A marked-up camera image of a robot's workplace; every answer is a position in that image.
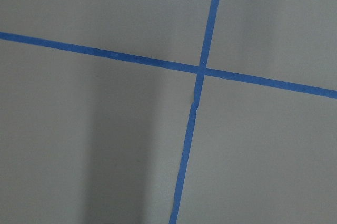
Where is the blue tape line lengthwise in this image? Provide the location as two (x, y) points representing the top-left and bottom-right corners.
(168, 0), (219, 224)

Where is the blue tape line crosswise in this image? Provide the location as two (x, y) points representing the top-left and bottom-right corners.
(1, 32), (336, 99)

